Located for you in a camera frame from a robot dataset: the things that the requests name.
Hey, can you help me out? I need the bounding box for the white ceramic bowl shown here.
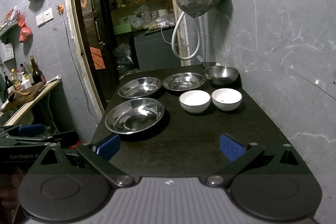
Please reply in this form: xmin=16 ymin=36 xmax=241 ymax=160
xmin=179 ymin=90 xmax=211 ymax=114
xmin=211 ymin=88 xmax=243 ymax=111

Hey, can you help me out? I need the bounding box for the white wall switch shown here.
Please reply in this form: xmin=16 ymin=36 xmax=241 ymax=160
xmin=35 ymin=8 xmax=54 ymax=27

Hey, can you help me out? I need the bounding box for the white small bottle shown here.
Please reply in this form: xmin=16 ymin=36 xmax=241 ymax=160
xmin=21 ymin=72 xmax=31 ymax=90

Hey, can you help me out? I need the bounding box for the black plastic bag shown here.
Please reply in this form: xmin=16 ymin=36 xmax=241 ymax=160
xmin=114 ymin=43 xmax=139 ymax=80

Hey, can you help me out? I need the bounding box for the wooden cutting board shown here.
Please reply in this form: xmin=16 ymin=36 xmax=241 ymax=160
xmin=1 ymin=81 xmax=46 ymax=113

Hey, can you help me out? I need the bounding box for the deep steel bowl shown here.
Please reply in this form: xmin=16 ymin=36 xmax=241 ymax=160
xmin=205 ymin=65 xmax=239 ymax=86

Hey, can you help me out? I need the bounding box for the white looped hose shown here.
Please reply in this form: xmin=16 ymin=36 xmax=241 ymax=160
xmin=171 ymin=10 xmax=201 ymax=61

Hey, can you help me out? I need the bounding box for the yellow-cap condiment bottle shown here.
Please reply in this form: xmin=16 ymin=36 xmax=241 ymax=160
xmin=10 ymin=68 xmax=22 ymax=91

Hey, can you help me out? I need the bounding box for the cleaver with grey handle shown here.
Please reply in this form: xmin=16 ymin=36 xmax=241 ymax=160
xmin=197 ymin=55 xmax=217 ymax=69

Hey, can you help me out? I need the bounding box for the steel plate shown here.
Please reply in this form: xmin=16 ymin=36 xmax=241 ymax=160
xmin=105 ymin=98 xmax=165 ymax=135
xmin=163 ymin=72 xmax=206 ymax=92
xmin=118 ymin=77 xmax=162 ymax=99

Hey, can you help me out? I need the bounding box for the white door frame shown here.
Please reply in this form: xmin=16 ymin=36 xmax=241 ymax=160
xmin=65 ymin=0 xmax=104 ymax=123

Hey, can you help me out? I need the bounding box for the orange wall plug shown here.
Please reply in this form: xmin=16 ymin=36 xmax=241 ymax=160
xmin=56 ymin=3 xmax=64 ymax=15

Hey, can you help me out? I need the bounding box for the wooden side table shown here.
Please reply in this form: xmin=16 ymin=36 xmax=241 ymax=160
xmin=1 ymin=77 xmax=62 ymax=126

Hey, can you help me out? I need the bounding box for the dark grey cabinet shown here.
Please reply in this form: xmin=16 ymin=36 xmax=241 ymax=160
xmin=134 ymin=28 xmax=181 ymax=71

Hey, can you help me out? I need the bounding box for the black table mat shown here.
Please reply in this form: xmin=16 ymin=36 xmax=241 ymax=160
xmin=90 ymin=64 xmax=313 ymax=175

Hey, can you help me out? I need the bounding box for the red plastic bag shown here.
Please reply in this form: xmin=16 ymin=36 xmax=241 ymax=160
xmin=18 ymin=14 xmax=33 ymax=43

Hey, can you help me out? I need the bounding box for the green box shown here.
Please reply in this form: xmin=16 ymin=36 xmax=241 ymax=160
xmin=113 ymin=23 xmax=132 ymax=35

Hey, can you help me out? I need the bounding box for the dark glass bottle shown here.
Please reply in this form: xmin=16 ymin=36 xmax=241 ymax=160
xmin=30 ymin=55 xmax=45 ymax=84

